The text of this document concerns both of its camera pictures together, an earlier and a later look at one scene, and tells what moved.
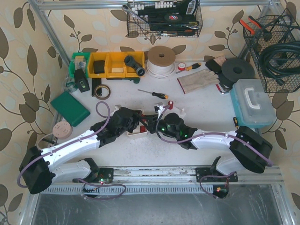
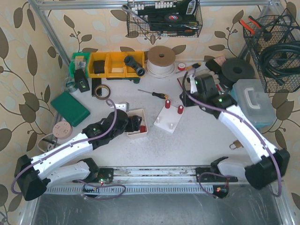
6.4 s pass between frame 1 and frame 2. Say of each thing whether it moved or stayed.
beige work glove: stayed
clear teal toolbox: stayed
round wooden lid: stayed
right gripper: moved
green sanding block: stayed
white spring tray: stayed
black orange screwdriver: stayed
